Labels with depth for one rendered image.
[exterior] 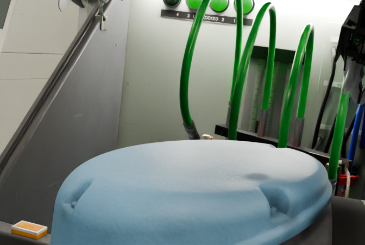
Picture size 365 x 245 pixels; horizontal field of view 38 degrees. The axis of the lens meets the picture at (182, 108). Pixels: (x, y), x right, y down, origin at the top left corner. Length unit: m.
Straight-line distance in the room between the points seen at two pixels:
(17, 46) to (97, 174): 3.59
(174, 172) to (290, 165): 0.05
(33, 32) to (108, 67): 2.59
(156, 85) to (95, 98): 0.18
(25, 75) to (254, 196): 3.69
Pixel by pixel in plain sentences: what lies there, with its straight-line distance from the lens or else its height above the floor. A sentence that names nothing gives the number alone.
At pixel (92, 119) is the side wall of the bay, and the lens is 1.24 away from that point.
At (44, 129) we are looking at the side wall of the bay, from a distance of 1.07.
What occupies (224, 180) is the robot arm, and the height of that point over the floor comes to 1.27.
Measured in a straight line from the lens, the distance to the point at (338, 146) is 0.82.
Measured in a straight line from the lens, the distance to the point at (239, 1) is 1.11.
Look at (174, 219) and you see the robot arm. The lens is 0.18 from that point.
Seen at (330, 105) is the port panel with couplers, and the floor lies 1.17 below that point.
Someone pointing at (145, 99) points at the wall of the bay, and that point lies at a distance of 1.34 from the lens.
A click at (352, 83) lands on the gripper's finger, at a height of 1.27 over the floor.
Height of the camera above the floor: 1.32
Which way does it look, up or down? 9 degrees down
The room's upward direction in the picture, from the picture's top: 7 degrees clockwise
